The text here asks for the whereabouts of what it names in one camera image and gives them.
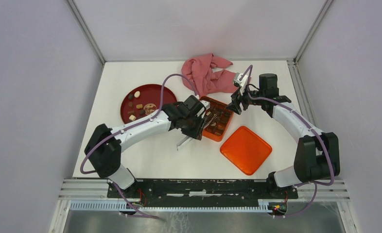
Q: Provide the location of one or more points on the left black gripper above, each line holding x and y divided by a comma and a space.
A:
197, 133

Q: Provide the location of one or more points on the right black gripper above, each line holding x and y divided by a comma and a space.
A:
236, 97

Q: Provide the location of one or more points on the orange chocolate box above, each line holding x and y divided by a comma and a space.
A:
218, 119

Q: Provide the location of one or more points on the orange box lid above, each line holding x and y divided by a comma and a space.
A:
246, 150

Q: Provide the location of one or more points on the round dark red plate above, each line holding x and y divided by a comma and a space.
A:
150, 97

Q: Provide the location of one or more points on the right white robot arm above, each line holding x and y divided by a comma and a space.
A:
317, 158

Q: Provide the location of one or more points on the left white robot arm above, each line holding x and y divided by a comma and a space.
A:
106, 145

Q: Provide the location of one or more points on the pink cloth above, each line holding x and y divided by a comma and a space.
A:
208, 74

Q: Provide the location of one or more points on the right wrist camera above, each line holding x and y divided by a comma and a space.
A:
241, 81

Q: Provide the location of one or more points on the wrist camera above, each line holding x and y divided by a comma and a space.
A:
241, 81
206, 104

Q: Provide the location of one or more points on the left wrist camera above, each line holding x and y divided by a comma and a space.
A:
206, 104

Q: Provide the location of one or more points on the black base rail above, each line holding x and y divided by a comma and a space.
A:
205, 193

